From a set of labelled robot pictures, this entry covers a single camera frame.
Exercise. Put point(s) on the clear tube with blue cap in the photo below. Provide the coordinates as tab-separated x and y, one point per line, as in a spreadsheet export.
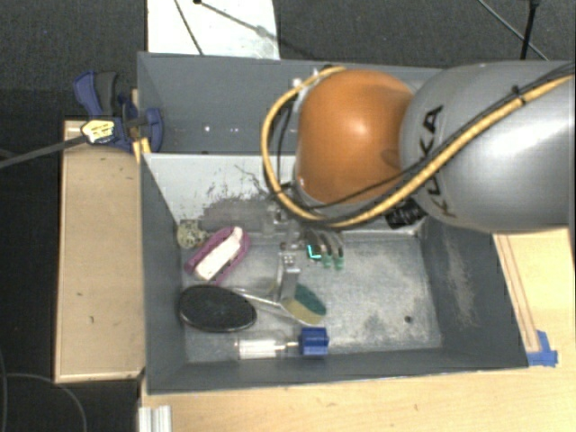
312	342

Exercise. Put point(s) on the pale wood board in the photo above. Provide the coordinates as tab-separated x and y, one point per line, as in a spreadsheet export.
101	263

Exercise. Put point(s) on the yellow and green oval sponge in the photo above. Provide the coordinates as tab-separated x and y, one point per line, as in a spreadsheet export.
308	306

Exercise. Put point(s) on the black oval disc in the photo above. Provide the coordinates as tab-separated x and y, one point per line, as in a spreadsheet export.
216	308

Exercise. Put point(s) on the thin silver metal utensil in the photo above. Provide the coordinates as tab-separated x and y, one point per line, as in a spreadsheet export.
258	300

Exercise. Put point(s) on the purple and white brush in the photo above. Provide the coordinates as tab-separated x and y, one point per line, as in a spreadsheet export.
218	254

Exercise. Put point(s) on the grey metal bin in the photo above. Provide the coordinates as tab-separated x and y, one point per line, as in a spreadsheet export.
382	295

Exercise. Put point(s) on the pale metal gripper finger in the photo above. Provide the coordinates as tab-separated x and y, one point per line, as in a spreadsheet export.
290	281

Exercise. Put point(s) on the black cylinder on white bracket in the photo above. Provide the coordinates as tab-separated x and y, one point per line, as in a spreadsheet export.
404	216

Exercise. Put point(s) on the speckled beige ball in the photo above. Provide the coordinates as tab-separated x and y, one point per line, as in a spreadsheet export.
191	235

